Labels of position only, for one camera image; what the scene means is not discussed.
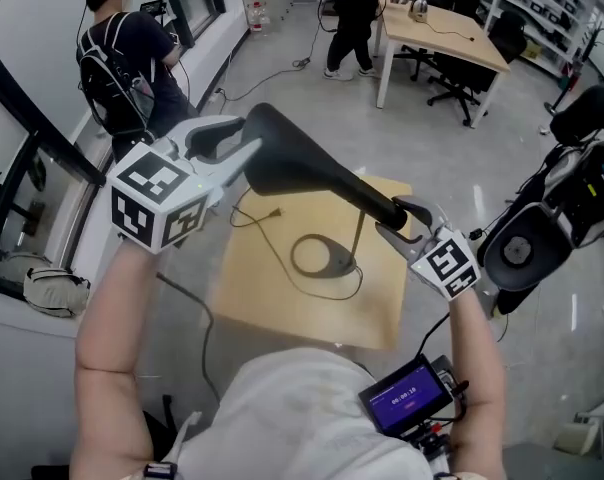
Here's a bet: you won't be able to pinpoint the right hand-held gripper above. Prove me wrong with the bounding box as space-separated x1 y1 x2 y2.
374 195 482 302

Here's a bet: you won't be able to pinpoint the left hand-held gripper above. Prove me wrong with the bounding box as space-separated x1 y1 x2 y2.
106 114 264 255

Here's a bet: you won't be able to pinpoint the black desk lamp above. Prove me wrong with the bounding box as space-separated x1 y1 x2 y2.
229 102 409 302

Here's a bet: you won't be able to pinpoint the person's left forearm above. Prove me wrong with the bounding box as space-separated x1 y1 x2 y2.
74 237 161 384

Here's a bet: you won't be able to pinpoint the person's right forearm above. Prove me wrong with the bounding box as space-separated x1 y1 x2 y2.
446 287 508 419

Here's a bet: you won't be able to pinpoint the large wooden desk white legs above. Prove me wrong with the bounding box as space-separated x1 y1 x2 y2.
374 0 512 129

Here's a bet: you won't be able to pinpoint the grey black backpack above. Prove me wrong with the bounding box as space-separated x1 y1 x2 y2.
481 140 604 292

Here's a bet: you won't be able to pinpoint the small wooden table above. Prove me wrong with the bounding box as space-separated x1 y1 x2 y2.
209 167 414 352

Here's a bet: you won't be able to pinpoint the small black monitor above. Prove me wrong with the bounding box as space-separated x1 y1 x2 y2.
357 353 456 437

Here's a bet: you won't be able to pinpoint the black office chair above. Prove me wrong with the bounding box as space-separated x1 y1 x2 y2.
394 42 437 83
426 10 529 128

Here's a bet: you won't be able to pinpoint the beige bag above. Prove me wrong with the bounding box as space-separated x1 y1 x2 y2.
22 266 92 318

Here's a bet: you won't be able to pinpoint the person's white shirt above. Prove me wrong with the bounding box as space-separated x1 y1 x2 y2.
174 346 436 480

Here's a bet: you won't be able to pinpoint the black coat stand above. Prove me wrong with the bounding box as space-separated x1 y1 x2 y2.
544 15 604 117

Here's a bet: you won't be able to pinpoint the white shelving unit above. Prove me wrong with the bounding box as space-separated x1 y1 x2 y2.
481 0 601 77

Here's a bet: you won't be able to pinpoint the white low rack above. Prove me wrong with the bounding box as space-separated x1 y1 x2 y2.
556 392 604 462

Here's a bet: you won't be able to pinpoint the black floor cable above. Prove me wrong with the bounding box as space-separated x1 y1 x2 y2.
216 17 343 104

